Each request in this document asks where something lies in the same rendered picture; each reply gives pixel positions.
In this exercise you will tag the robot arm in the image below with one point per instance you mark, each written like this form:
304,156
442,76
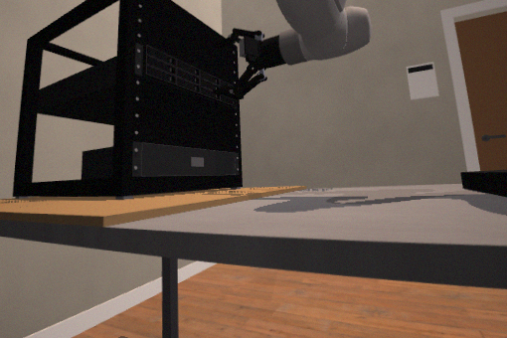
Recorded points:
328,30

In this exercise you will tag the tan flat board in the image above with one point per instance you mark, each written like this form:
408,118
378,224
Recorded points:
90,211

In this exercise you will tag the black metal rack frame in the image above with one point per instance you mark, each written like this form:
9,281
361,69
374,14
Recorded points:
193,143

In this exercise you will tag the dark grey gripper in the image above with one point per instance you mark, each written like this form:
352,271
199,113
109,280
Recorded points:
271,57

